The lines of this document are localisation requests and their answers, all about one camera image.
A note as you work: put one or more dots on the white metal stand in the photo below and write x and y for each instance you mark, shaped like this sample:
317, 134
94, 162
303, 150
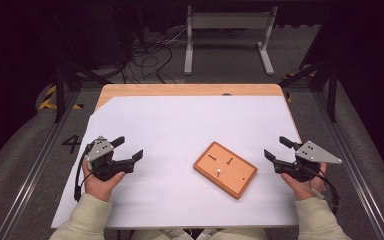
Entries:
230, 20

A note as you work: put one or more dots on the person's right hand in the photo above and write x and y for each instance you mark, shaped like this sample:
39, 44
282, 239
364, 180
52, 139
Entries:
302, 190

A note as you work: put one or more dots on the black metal stand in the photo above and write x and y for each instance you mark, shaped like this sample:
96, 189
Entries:
59, 90
331, 93

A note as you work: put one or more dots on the person's left hand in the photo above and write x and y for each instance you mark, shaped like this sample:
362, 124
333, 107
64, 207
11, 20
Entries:
98, 188

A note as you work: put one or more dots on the person's right leg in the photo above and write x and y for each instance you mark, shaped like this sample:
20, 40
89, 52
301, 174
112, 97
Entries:
233, 235

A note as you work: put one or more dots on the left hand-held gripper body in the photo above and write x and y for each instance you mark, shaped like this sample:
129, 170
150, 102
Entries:
105, 166

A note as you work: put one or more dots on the person's leg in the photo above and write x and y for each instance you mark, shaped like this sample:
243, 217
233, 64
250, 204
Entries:
233, 235
166, 235

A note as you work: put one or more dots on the yellow black hazard tape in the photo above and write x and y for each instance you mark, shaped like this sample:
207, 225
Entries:
48, 100
290, 97

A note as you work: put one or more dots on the light wooden table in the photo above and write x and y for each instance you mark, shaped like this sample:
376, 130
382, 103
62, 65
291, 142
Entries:
186, 90

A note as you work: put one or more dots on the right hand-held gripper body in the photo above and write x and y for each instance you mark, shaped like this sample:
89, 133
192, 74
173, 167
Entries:
313, 153

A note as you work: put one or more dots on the aluminium floor rail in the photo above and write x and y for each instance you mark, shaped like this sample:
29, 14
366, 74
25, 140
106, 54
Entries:
30, 186
356, 166

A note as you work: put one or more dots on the white table sheet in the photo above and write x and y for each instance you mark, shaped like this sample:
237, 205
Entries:
180, 126

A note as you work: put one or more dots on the person's left leg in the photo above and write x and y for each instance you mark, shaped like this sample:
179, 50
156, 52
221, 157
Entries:
166, 235

